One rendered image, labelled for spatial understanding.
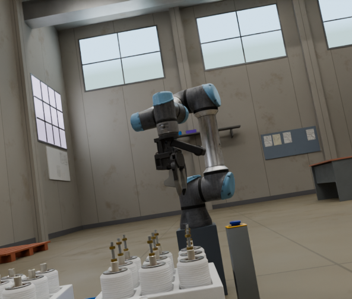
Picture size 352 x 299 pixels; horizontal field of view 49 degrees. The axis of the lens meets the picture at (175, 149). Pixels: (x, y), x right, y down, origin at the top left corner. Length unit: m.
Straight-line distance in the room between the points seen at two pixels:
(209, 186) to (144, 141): 9.22
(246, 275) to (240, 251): 0.08
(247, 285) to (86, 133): 10.13
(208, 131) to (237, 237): 0.56
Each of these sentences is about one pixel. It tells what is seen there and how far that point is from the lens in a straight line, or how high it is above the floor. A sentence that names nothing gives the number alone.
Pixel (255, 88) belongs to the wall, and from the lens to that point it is 11.17.
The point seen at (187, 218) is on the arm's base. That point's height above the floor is 0.34.
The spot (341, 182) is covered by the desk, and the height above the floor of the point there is 0.29.
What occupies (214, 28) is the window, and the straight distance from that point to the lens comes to 11.67.
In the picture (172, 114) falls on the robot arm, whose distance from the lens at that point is 1.33.
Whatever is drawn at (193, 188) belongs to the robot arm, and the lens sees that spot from 1.74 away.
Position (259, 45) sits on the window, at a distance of 11.56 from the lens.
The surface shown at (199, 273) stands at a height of 0.22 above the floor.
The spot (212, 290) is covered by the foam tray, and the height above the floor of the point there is 0.17.
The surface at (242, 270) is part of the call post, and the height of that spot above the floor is 0.16.
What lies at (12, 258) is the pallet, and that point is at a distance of 5.23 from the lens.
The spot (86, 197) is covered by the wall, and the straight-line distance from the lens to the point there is 11.15.
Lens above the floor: 0.44
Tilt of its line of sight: 7 degrees up
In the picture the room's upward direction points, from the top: 9 degrees counter-clockwise
